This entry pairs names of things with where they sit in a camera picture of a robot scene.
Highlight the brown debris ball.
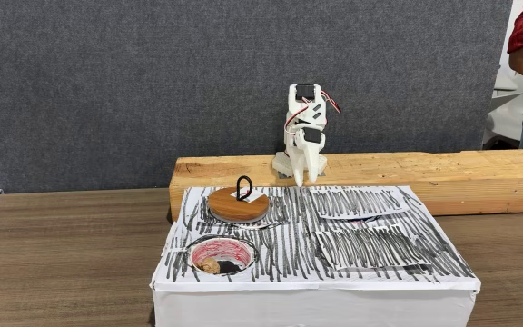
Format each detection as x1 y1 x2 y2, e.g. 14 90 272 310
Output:
196 257 222 275

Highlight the white paper tag red cross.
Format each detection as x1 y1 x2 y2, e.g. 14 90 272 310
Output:
230 188 266 204

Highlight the black striped paper sheet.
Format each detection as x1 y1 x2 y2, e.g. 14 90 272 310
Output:
314 223 433 272
309 185 411 221

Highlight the round wooden lid black loop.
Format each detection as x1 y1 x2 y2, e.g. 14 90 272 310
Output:
206 175 271 224

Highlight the white box with black stripes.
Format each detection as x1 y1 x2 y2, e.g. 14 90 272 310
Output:
149 184 482 327

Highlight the red-lined white cup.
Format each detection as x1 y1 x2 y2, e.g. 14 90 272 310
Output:
190 237 254 276

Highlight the long wooden beam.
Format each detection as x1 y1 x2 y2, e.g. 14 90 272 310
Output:
168 148 523 223

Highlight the red and white arm cable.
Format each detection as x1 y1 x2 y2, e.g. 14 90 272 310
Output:
282 89 342 137

